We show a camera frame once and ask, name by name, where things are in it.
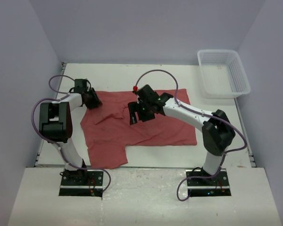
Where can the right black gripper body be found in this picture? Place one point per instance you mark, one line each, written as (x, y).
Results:
(145, 113)

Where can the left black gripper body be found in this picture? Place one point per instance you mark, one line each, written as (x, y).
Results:
(92, 100)

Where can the red t shirt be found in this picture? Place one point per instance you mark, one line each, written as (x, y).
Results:
(108, 133)

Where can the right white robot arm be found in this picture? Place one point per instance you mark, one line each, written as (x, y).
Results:
(217, 134)

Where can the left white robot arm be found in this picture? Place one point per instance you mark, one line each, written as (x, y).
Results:
(55, 124)

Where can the white plastic basket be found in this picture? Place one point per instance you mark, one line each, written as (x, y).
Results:
(222, 74)

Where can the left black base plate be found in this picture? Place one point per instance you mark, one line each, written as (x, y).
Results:
(81, 183)

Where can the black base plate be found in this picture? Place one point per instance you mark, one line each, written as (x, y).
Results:
(218, 186)
(81, 183)

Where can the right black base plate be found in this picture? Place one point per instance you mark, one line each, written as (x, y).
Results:
(218, 186)

